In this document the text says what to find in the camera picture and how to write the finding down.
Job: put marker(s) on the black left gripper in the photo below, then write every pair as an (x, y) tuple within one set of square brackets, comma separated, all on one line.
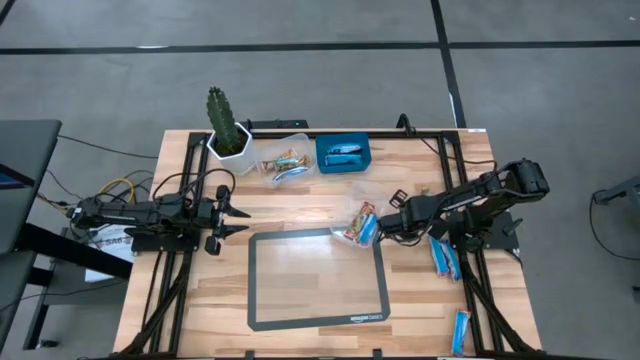
[(210, 217)]

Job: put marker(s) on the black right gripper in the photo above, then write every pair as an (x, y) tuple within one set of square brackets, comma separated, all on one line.
[(412, 215)]

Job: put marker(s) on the red green Chewy granola bar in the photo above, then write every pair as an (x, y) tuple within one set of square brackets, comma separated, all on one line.
[(358, 220)]

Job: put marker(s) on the clear plastic bin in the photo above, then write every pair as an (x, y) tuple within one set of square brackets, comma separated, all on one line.
[(300, 142), (339, 231)]

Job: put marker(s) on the brown yellow granola bar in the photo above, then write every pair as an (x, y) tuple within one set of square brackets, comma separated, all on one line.
[(282, 161)]

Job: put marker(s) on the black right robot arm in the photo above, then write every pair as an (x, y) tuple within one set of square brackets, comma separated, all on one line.
[(480, 195)]

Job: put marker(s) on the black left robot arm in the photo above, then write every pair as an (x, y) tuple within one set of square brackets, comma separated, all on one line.
[(130, 212)]

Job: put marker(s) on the white hexagonal plant pot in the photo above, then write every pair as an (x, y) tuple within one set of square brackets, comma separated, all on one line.
[(235, 161)]

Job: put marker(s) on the black-edged silicone baking mat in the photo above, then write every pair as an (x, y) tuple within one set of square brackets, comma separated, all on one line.
[(320, 275)]

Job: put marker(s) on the teal plastic bin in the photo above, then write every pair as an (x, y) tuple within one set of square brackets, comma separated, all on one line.
[(322, 168)]

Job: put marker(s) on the black power strip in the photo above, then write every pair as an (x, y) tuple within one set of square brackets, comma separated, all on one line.
[(277, 123)]

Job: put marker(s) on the white printed paper sheet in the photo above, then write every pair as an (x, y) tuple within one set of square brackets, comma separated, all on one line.
[(112, 242)]

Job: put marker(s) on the grey desk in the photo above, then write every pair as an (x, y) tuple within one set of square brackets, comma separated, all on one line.
[(25, 175)]

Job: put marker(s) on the grey stand leg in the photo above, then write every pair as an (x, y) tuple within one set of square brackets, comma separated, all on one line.
[(620, 192)]

